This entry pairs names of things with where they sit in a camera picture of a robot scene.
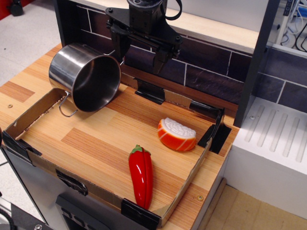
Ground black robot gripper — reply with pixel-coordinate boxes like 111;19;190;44
106;0;182;74

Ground stainless steel pot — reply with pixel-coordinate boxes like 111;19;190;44
48;43;121;113

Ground cardboard fence with black tape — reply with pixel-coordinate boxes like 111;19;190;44
0;73;237;230

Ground orange white toy sushi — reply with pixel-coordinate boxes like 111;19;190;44
157;118;196;151

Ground red toy chili pepper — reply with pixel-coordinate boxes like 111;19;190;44
128;145;154;209

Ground black object top left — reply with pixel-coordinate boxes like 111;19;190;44
7;0;24;16

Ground white dish drainer sink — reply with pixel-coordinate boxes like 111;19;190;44
225;97;307;197

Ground black toy oven front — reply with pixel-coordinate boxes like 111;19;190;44
55;194;113;230

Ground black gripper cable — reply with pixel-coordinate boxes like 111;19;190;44
161;0;183;21

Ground dark grey vertical post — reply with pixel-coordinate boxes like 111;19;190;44
234;0;280;127

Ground white cables in background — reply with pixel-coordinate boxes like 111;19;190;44
275;0;307;52

